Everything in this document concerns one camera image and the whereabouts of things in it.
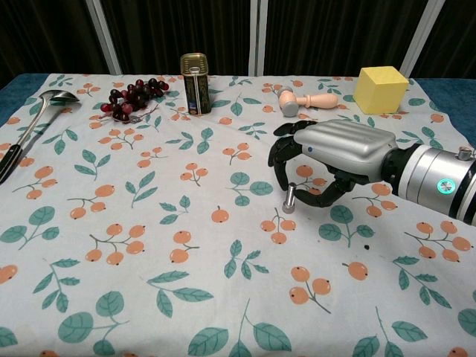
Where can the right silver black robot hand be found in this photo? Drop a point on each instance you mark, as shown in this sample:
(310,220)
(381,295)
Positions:
(346,145)

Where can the silver metal bolt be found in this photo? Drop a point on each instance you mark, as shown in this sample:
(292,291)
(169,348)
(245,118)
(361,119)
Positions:
(289,201)

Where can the small wooden toy hammer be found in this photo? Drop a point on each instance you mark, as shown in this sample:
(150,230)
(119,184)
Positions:
(316,100)

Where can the yellow cube block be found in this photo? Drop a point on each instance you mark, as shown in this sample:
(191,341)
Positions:
(379,91)

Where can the black pleated partition panel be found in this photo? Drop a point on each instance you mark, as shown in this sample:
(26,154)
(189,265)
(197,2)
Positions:
(44,33)
(457,37)
(334,33)
(178,29)

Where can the gold and black tin can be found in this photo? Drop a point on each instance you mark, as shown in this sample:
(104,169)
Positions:
(197,89)

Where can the floral white tablecloth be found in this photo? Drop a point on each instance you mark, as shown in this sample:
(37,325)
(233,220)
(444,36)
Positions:
(186,223)

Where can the dark red grape bunch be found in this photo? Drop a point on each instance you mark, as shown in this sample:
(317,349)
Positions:
(134,96)

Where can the silver partition post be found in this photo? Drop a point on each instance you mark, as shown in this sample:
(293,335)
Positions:
(257,37)
(422,37)
(106,37)

